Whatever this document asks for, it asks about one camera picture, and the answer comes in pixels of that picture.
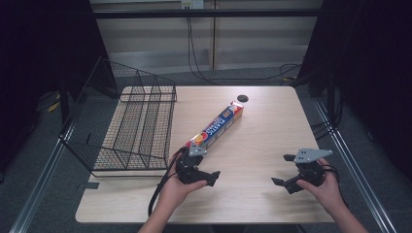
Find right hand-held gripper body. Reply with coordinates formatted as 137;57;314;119
289;148;333;195

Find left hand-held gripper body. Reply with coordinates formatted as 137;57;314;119
175;142;212;186

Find long blue plastic wrap box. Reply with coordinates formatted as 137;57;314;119
184;100;245;151

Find person's left hand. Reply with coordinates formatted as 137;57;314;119
157;160;209;213

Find person's right hand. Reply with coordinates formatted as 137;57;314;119
295;157;348;217

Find black tape piece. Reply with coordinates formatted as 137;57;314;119
77;182;100;192

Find dark curtain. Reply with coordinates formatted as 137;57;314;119
295;0;412;183
0;0;120;183

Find yellow floor object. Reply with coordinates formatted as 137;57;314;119
47;91;62;114

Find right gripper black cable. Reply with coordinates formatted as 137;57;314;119
322;163;350;209

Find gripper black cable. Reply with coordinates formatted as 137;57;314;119
147;147;189;217
322;163;350;209

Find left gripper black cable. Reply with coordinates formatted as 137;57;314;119
147;147;189;217

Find metal floor rail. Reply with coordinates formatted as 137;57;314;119
9;124;76;233
313;100;397;233

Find black wire mesh rack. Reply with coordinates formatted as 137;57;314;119
59;56;178;178

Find black hanging wall cables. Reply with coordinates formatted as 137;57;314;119
186;17;303;83

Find black horizontal frame bar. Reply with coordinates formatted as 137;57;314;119
92;8;323;19

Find white wall outlet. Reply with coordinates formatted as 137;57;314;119
181;0;205;10

